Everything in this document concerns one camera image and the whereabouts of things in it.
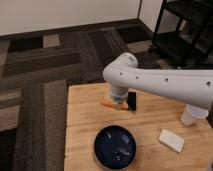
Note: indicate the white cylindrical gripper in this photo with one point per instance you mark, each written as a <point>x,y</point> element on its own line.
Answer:
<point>118,94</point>

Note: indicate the orange pepper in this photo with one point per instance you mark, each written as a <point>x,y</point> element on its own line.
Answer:
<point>110,104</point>

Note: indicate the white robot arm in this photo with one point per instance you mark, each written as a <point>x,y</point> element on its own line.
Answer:
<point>194,87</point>

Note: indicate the dark blue ceramic bowl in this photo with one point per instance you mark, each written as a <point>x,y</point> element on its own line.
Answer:
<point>114,147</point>

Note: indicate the black rectangular block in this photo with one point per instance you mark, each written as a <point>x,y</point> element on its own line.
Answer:
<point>132,101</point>

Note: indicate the white rectangular sponge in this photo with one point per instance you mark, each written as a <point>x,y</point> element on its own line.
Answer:
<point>171,140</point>

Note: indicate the white paper cup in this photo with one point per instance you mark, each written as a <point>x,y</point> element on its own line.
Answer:
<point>192,114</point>

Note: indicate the black metal shelf rack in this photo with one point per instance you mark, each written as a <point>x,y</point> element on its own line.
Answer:
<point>194,17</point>

